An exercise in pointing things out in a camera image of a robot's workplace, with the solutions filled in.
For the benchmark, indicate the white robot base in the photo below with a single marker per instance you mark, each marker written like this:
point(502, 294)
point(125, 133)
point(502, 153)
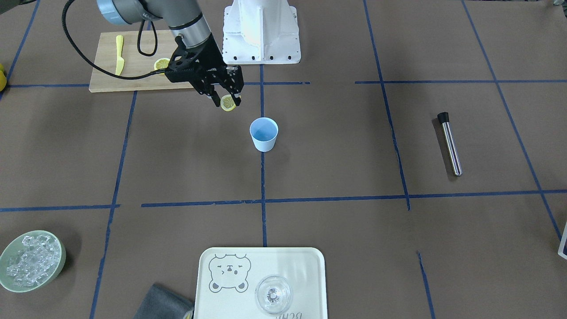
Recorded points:
point(260, 32)

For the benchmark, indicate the yellow plastic knife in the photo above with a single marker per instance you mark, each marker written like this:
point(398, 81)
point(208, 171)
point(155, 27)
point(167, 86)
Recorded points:
point(120, 61)

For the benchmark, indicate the wooden cutting board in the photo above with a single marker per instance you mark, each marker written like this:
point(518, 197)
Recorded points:
point(135, 64)

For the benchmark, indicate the grey folded cloth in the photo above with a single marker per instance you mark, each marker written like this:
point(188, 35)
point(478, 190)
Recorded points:
point(161, 303)

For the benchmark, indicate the lemon half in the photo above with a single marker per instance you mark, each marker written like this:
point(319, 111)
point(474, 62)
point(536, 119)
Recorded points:
point(227, 103)
point(161, 66)

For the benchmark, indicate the white wire cup rack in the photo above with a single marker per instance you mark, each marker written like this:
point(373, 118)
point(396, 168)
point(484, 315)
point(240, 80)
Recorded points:
point(562, 248)

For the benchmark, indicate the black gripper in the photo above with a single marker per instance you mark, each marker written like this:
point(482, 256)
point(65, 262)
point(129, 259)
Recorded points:
point(215, 58)

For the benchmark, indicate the steel muddler black cap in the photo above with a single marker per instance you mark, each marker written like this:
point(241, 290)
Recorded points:
point(444, 120)

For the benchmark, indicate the green bowl of ice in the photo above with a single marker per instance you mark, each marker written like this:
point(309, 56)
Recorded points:
point(31, 261)

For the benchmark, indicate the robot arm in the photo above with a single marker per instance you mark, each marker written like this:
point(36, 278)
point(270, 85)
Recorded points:
point(183, 17)

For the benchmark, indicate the cream bear tray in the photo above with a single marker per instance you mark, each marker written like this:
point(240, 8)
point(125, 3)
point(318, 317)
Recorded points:
point(227, 279)

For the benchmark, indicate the light blue cup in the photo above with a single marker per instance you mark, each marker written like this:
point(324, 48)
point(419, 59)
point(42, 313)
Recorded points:
point(264, 132)

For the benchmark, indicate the whole yellow lemon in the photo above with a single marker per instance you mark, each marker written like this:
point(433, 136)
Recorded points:
point(3, 78)

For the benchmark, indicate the clear glass on tray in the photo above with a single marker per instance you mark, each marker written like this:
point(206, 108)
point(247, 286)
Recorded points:
point(273, 295)

